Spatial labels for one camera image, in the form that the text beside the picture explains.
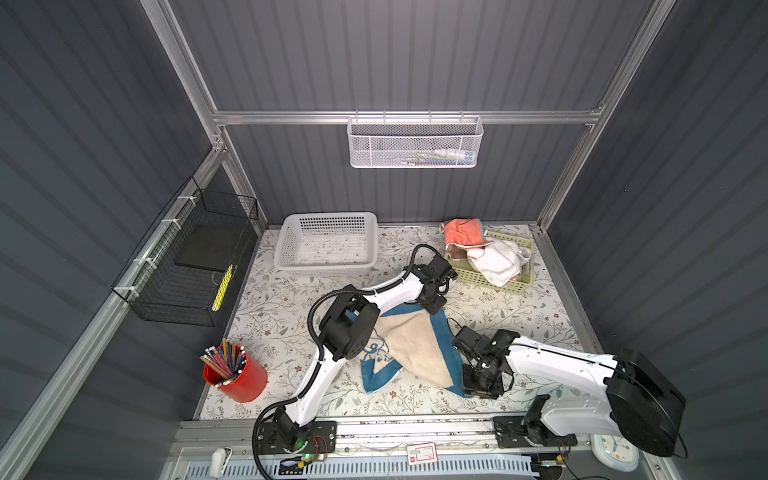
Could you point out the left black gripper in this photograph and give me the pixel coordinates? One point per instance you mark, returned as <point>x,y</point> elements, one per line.
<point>432,308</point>

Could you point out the white round clock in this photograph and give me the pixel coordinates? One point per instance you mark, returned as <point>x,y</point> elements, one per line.
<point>615,452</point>

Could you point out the white plastic laundry basket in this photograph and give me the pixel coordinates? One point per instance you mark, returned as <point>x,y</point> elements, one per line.
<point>327,244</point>

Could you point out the blue beige Doraemon towel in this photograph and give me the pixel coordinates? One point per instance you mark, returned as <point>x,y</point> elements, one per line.
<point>409,339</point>

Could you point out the black wire wall basket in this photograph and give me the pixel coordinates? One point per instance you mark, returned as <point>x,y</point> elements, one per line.
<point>175,278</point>

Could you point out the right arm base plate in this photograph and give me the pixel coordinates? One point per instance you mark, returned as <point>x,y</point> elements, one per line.
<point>515,431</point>

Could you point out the white wire wall basket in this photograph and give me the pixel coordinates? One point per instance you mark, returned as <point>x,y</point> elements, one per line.
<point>417,142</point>

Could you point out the white towel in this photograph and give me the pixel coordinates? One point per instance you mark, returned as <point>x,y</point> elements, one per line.
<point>500,261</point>

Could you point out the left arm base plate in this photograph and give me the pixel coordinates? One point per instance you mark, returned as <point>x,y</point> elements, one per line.
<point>273,438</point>

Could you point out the red white label card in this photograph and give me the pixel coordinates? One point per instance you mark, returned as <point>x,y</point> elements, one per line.
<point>421,454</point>

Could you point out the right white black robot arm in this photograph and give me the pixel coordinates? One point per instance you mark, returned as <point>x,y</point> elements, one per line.
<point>624,395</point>

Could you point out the green perforated plastic basket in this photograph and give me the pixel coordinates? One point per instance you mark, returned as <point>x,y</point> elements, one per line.
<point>458,259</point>

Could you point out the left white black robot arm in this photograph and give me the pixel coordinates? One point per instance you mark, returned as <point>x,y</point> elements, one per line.
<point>341,323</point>

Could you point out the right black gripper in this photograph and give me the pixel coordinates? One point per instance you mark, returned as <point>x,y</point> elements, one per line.
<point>487,391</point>

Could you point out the orange towel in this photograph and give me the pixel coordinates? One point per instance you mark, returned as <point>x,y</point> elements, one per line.
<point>464,233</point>

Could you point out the red pencil cup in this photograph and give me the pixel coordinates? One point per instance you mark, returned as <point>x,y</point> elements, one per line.
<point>232,371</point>

